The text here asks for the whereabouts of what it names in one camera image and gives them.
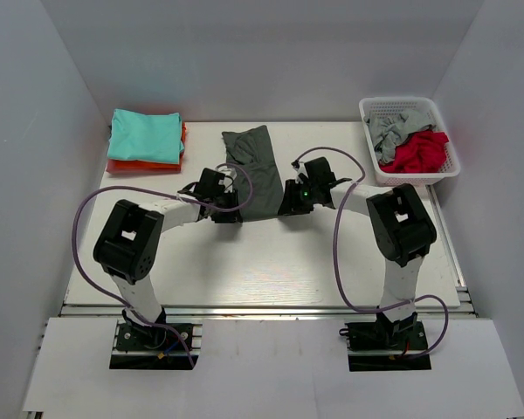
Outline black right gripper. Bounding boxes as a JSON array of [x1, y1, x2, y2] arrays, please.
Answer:
[[279, 179, 320, 216]]

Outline dark grey t-shirt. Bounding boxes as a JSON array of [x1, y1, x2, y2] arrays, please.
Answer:
[[222, 125, 284, 222]]

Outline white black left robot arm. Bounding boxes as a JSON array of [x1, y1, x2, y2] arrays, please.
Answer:
[[93, 167, 242, 348]]

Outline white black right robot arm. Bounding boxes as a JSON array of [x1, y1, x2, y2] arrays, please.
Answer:
[[278, 157, 437, 348]]

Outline teal folded t-shirt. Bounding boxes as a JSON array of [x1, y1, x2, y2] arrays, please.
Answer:
[[107, 108, 184, 164]]

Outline orange folded t-shirt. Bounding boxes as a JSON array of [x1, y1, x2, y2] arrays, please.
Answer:
[[107, 115, 185, 175]]

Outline light grey t-shirt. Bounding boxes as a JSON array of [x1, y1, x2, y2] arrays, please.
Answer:
[[365, 109, 436, 165]]

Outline red t-shirt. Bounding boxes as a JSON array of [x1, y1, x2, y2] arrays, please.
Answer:
[[379, 130, 449, 174]]

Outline white plastic laundry basket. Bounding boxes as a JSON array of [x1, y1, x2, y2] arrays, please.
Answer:
[[359, 96, 460, 187]]

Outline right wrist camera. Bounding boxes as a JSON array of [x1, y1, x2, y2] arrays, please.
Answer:
[[291, 160, 310, 185]]

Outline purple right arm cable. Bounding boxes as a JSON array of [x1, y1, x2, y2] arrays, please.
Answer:
[[291, 147, 450, 361]]

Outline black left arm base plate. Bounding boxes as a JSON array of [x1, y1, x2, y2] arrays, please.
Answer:
[[109, 321, 202, 371]]

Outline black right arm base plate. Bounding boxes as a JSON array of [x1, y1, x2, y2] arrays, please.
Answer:
[[339, 312, 431, 372]]

